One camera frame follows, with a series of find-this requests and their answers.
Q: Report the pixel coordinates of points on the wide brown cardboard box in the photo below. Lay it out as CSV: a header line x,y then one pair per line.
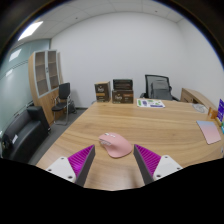
x,y
122,96

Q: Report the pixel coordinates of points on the white printed sticker sheet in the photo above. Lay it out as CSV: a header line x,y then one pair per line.
x,y
150,103

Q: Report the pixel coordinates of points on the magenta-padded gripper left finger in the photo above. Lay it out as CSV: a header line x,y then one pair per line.
x,y
63,166

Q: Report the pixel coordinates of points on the purple package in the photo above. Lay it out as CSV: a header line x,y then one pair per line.
x,y
221,110

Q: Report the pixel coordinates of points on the pink computer mouse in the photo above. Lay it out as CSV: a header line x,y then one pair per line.
x,y
116,145

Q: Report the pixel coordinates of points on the black leather sofa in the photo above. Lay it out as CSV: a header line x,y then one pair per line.
x,y
25,133

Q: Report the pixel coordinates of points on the pink and blue mouse pad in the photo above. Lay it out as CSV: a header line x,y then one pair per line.
x,y
209,131

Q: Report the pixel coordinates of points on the ceiling light panel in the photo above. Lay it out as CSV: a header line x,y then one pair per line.
x,y
30,30

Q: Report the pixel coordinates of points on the tall brown cardboard box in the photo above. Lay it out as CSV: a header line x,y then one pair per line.
x,y
102,92

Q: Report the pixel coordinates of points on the black printed box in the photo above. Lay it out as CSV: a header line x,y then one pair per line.
x,y
123,84

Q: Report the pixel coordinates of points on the black visitor chair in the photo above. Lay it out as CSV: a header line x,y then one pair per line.
x,y
63,95

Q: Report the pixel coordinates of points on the wooden shelf cabinet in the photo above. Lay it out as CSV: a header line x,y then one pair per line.
x,y
45,100

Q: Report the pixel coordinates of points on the grey backpack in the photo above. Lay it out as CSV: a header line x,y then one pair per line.
x,y
161,90

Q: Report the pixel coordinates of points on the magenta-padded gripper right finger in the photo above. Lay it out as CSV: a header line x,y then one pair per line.
x,y
165,165

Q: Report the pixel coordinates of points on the black mesh office chair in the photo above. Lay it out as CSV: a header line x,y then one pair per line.
x,y
157,78

